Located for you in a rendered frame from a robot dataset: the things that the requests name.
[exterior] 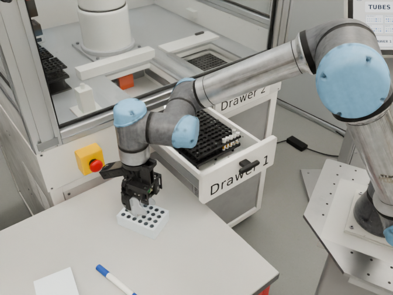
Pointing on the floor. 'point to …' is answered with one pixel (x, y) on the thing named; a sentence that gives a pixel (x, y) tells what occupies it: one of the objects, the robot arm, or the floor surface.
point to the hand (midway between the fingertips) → (135, 210)
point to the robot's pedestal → (328, 232)
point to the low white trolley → (133, 247)
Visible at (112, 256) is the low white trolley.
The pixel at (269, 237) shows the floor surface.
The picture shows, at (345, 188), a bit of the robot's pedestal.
